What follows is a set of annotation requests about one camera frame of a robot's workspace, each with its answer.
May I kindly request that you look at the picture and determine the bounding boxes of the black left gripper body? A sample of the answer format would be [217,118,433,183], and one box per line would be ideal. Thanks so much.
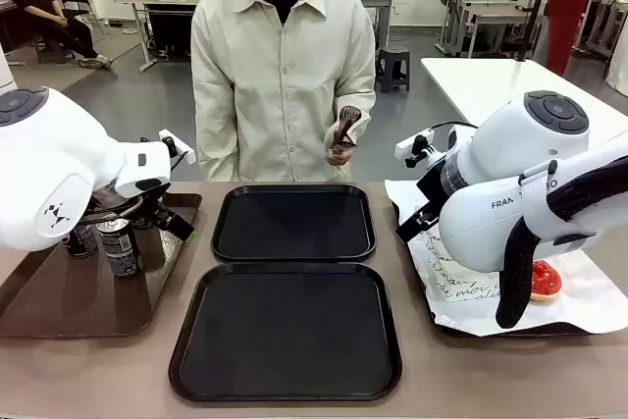
[139,192,178,230]

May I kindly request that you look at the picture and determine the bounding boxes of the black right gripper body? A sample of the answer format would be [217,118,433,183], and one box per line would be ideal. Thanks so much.
[416,161,448,219]

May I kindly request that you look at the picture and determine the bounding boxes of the dark metal tongs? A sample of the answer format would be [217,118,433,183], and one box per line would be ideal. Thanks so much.
[329,104,364,153]

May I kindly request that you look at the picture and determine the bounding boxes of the person left forearm beige sleeve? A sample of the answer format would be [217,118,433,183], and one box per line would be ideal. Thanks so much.
[338,84,378,145]

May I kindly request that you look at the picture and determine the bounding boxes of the person right forearm beige sleeve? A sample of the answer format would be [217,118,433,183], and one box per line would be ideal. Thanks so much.
[192,84,241,183]

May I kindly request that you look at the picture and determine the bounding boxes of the person left hand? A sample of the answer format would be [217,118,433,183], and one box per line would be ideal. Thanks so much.
[326,140,355,168]

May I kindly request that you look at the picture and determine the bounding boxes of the white paper sheet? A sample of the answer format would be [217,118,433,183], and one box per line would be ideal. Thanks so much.
[384,178,628,338]

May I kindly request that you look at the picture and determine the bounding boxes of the white folding table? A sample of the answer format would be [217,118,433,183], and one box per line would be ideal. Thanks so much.
[420,56,628,145]

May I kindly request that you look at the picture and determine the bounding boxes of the black square tray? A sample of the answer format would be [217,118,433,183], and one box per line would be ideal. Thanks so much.
[210,183,378,264]
[168,261,403,403]

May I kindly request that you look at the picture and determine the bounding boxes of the brown plastic tray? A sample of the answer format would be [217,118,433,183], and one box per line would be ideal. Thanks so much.
[0,191,203,340]

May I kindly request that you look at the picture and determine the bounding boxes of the black tray under paper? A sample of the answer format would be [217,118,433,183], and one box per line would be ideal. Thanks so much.
[392,192,598,340]

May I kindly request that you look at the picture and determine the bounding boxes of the dark grey plastic stool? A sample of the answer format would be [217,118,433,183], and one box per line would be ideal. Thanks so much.
[376,44,411,94]

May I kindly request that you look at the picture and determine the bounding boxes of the red glazed donut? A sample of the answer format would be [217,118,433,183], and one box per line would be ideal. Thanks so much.
[531,259,563,303]

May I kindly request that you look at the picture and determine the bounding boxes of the person in beige shirt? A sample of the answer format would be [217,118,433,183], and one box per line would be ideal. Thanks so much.
[189,0,378,183]

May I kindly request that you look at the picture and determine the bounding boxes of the black cabinet under table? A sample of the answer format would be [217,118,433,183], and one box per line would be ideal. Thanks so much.
[145,4,195,58]

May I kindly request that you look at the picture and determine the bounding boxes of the black stand pole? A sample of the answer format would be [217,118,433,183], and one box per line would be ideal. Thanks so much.
[513,0,560,63]

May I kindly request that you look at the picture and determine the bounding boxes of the person in black clothes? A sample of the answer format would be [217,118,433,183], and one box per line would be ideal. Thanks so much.
[10,0,115,71]

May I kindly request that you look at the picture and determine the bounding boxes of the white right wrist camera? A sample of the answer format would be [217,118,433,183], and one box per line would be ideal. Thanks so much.
[394,128,436,169]

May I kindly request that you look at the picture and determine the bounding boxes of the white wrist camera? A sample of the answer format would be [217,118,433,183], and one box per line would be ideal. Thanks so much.
[157,129,196,168]
[394,128,436,169]

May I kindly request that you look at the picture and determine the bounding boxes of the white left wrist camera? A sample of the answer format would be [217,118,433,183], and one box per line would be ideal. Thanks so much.
[157,129,196,168]

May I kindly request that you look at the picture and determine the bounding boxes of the thin black camera cable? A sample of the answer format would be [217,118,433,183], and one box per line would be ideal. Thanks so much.
[431,120,480,140]

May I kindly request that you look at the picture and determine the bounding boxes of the black cable sleeve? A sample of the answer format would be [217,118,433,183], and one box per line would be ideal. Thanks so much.
[495,156,628,330]

